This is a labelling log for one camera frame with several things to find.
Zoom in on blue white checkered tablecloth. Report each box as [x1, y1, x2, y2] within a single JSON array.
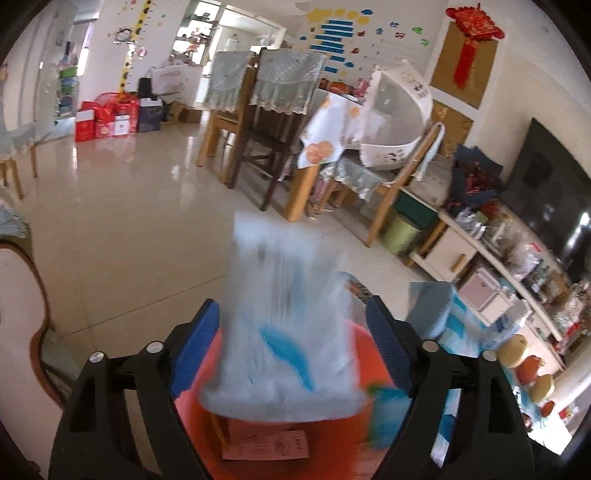
[[428, 290, 574, 467]]

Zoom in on black flat screen television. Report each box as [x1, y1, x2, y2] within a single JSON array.
[[500, 119, 590, 283]]

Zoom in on small yellow pear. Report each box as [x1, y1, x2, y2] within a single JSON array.
[[529, 374, 555, 404]]

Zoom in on white tv cabinet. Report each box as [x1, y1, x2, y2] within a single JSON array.
[[409, 210, 575, 374]]

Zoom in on pink plastic trash bucket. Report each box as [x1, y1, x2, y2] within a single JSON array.
[[175, 333, 385, 479]]

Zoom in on white mesh food cover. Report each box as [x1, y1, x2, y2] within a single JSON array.
[[355, 60, 433, 170]]

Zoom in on white chair with blue print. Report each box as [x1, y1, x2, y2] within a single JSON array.
[[1, 200, 62, 478]]

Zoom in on light wooden chair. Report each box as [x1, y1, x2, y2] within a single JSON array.
[[315, 122, 446, 247]]

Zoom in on red gift boxes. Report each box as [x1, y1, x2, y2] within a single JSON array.
[[74, 92, 139, 143]]

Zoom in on large yellow pear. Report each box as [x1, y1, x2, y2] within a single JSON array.
[[496, 334, 528, 368]]

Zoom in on giraffe height chart sticker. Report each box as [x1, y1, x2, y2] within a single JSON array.
[[118, 0, 153, 93]]

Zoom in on dark blue flower bouquet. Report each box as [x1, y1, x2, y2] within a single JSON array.
[[446, 145, 504, 212]]

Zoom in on white blue plastic bag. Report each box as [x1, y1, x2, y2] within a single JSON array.
[[198, 213, 365, 423]]

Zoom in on red apple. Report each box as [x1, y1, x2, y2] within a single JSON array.
[[515, 355, 545, 385]]

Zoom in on pink storage box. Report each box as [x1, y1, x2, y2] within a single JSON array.
[[459, 267, 511, 324]]

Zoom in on dining table with floral cloth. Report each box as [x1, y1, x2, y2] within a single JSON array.
[[283, 89, 363, 222]]

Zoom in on white milk bottle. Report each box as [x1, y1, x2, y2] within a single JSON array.
[[481, 299, 532, 350]]

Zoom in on small orange tangerine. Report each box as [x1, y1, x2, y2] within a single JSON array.
[[540, 400, 555, 418]]

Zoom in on dark wooden dining chair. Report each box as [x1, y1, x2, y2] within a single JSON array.
[[228, 49, 327, 211]]

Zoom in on green waste bin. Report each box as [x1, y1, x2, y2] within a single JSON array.
[[382, 214, 422, 255]]

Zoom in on red chinese knot decoration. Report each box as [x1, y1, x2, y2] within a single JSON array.
[[446, 3, 505, 89]]

